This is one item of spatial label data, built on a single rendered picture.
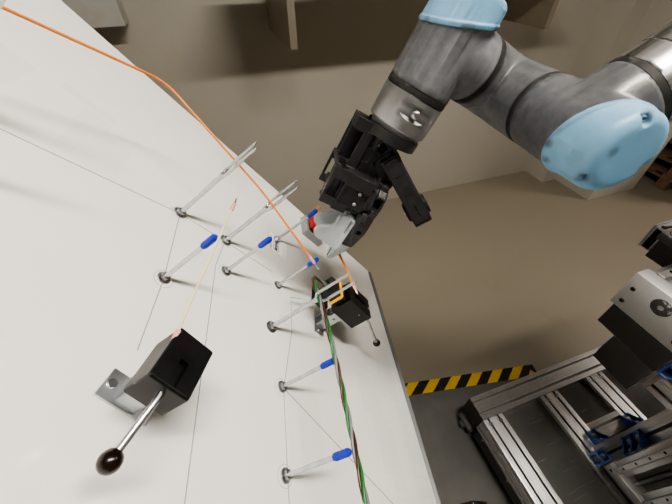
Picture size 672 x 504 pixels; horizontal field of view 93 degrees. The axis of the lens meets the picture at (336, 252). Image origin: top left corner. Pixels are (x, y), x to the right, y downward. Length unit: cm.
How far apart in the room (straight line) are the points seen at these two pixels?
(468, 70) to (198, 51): 174
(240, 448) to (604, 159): 41
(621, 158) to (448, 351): 161
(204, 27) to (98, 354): 182
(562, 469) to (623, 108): 141
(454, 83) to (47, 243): 41
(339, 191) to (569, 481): 141
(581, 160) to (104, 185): 46
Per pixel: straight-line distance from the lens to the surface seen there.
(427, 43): 39
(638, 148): 37
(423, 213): 45
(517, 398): 165
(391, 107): 40
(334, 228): 45
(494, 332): 205
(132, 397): 28
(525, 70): 43
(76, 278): 35
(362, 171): 43
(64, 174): 42
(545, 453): 161
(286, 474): 41
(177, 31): 202
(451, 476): 167
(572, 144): 35
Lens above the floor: 158
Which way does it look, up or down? 44 degrees down
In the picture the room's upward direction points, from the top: straight up
